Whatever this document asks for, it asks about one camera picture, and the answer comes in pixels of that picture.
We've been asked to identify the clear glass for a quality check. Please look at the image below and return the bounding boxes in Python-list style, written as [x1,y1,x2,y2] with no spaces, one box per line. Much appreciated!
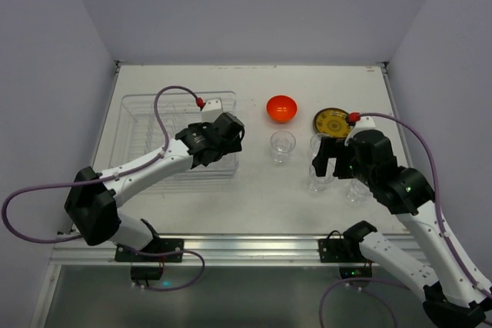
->
[309,133,325,159]
[308,163,334,192]
[270,131,297,164]
[346,179,372,204]

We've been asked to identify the olive yellow plate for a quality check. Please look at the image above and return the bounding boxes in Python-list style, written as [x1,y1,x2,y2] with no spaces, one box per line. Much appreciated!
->
[312,108,353,138]

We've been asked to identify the orange plastic bowl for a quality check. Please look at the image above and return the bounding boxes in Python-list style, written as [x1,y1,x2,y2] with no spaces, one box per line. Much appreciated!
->
[266,94,298,124]

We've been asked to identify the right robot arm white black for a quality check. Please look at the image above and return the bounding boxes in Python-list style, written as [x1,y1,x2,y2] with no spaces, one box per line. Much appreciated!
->
[312,129,491,327]

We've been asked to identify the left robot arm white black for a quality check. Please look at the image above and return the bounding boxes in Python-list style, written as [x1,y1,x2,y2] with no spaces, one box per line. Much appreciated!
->
[65,112,244,253]

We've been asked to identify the clear plastic dish rack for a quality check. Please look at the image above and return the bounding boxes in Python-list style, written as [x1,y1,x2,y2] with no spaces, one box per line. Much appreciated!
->
[108,89,238,181]

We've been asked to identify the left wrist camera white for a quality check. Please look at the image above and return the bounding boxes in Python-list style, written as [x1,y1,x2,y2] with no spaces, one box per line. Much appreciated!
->
[195,98,223,123]

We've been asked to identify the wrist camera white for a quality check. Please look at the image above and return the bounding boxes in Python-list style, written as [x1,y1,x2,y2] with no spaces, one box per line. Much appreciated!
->
[344,112,376,147]
[195,98,223,123]

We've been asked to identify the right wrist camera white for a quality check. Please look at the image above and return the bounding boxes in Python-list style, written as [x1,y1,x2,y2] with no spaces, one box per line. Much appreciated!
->
[344,112,376,147]

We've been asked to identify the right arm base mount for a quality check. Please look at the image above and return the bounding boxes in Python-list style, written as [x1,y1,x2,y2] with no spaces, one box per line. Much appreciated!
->
[317,230,373,279]

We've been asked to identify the aluminium front rail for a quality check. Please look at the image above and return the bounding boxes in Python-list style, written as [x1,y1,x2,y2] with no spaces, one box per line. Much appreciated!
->
[48,232,454,267]

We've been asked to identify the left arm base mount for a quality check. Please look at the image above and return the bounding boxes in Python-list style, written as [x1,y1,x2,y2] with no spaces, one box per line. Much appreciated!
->
[115,238,185,287]

